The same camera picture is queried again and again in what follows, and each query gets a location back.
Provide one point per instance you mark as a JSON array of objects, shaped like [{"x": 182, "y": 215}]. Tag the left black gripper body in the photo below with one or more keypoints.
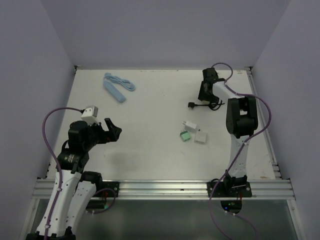
[{"x": 97, "y": 135}]

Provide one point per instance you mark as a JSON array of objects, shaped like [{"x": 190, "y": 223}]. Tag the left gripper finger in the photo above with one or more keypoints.
[
  {"x": 113, "y": 134},
  {"x": 111, "y": 127}
]

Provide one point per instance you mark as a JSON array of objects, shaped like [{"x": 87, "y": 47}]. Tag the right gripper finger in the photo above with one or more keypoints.
[
  {"x": 202, "y": 95},
  {"x": 210, "y": 97}
]

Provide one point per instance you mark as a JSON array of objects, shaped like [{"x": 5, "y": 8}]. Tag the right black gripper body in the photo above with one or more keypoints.
[{"x": 202, "y": 88}]

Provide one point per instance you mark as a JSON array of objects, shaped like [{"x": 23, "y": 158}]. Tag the green plug adapter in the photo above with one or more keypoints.
[{"x": 185, "y": 136}]

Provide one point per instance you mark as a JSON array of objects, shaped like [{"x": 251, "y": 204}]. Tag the light blue power strip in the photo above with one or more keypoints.
[{"x": 114, "y": 92}]

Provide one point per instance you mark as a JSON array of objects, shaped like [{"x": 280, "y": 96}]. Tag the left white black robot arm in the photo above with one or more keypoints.
[{"x": 73, "y": 186}]

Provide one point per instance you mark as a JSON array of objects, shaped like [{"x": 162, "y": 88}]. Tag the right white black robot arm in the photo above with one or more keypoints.
[{"x": 241, "y": 123}]

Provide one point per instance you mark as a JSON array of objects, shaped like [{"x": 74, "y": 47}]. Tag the white square plug adapter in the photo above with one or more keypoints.
[{"x": 200, "y": 137}]

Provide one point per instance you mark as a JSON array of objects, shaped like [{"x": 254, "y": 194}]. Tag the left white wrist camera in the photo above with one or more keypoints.
[{"x": 89, "y": 115}]

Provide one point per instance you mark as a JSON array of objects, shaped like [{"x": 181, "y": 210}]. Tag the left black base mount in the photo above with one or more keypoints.
[{"x": 104, "y": 189}]

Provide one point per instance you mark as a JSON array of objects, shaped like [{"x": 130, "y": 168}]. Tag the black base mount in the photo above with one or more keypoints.
[
  {"x": 104, "y": 189},
  {"x": 230, "y": 188}
]

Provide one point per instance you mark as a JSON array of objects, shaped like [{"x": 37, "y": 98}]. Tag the right aluminium side rail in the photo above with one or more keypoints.
[{"x": 260, "y": 109}]

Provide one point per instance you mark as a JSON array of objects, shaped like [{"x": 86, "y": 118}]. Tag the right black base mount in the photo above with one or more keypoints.
[{"x": 230, "y": 188}]

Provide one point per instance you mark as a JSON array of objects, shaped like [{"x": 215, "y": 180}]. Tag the aluminium mounting rail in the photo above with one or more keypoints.
[{"x": 266, "y": 189}]

